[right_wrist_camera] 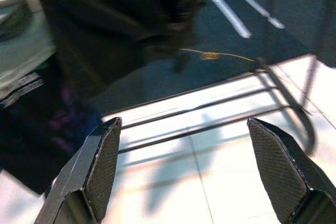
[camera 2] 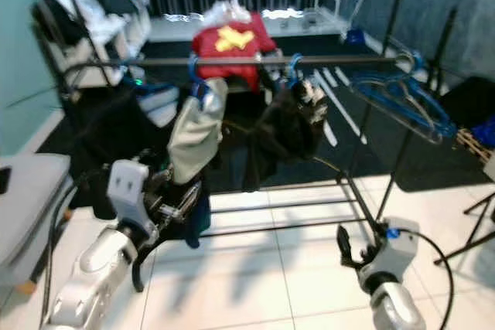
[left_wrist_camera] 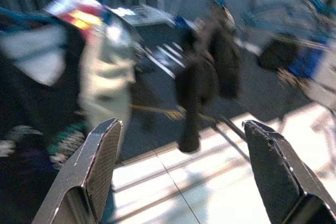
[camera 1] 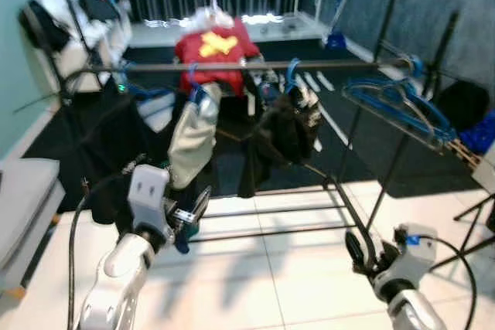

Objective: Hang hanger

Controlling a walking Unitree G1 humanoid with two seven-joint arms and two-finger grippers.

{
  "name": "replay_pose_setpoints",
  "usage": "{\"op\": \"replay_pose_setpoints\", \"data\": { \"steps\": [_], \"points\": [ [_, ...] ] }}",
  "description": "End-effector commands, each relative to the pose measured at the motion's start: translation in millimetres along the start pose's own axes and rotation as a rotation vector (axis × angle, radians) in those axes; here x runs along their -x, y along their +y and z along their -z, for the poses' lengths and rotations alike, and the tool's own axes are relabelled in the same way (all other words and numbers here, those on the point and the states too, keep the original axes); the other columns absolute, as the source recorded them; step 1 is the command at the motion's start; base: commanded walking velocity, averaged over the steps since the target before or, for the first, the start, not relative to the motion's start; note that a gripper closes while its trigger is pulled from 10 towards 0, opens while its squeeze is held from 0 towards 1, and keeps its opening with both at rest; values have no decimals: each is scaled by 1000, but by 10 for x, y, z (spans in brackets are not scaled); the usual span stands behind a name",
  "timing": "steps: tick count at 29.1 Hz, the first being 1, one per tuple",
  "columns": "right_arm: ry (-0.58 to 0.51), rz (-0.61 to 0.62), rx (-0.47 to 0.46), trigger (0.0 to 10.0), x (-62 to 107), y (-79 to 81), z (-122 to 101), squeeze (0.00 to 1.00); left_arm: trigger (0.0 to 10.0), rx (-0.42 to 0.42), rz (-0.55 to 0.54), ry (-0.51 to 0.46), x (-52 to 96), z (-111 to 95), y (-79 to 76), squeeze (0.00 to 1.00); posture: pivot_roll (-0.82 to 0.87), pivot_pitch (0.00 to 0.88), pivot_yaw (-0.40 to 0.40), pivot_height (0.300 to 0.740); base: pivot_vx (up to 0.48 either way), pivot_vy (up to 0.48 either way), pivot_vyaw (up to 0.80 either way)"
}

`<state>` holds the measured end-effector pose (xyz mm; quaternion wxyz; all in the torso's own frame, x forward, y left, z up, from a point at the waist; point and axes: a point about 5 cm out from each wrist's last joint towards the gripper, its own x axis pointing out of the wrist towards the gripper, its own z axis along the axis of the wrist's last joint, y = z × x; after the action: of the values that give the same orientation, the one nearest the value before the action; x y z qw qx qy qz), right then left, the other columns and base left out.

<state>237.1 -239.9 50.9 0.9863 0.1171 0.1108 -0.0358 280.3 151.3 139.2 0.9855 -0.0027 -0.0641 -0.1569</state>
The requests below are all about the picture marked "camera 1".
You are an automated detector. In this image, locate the white cloth pile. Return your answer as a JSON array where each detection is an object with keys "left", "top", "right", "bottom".
[{"left": 68, "top": 12, "right": 134, "bottom": 76}]

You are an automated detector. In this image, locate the blue plastic hanger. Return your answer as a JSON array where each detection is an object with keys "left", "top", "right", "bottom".
[
  {"left": 283, "top": 56, "right": 305, "bottom": 96},
  {"left": 116, "top": 75, "right": 172, "bottom": 104},
  {"left": 186, "top": 62, "right": 213, "bottom": 108}
]

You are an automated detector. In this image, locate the black garment with white print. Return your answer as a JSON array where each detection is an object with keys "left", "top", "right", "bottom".
[{"left": 238, "top": 83, "right": 323, "bottom": 198}]

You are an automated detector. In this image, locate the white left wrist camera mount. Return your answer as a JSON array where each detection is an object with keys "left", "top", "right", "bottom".
[{"left": 126, "top": 164, "right": 172, "bottom": 240}]

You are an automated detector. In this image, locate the grey garment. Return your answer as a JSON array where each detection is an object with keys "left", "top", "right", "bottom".
[{"left": 167, "top": 83, "right": 223, "bottom": 190}]

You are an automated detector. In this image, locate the blue dustpan with handle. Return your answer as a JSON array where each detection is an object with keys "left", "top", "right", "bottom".
[{"left": 321, "top": 0, "right": 355, "bottom": 53}]

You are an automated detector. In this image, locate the black bag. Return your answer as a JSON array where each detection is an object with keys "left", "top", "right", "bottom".
[{"left": 19, "top": 0, "right": 73, "bottom": 54}]

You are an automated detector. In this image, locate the red T-shirt yellow star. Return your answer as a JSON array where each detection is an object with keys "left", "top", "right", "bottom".
[{"left": 173, "top": 19, "right": 262, "bottom": 97}]

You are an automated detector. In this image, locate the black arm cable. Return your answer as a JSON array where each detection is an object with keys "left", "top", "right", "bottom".
[
  {"left": 67, "top": 166, "right": 131, "bottom": 330},
  {"left": 410, "top": 226, "right": 480, "bottom": 330}
]

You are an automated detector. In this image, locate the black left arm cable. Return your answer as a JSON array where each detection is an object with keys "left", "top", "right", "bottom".
[{"left": 67, "top": 166, "right": 131, "bottom": 330}]

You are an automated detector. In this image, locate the blue plastic hangers bunch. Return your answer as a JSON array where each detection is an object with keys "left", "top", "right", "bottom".
[{"left": 343, "top": 58, "right": 459, "bottom": 151}]

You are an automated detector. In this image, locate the black backpack with logo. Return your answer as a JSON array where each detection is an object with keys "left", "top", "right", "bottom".
[{"left": 77, "top": 0, "right": 123, "bottom": 23}]

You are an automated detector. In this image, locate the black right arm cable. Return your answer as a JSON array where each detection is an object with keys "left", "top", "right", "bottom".
[{"left": 410, "top": 226, "right": 480, "bottom": 330}]

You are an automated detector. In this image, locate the black metal clothes rack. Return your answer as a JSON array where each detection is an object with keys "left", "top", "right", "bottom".
[{"left": 50, "top": 0, "right": 465, "bottom": 269}]

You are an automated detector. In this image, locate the black garment white printed band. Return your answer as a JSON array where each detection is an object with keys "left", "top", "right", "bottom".
[{"left": 68, "top": 83, "right": 186, "bottom": 226}]

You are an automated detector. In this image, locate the grey upholstered ottoman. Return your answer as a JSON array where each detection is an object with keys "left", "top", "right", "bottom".
[{"left": 0, "top": 158, "right": 67, "bottom": 301}]

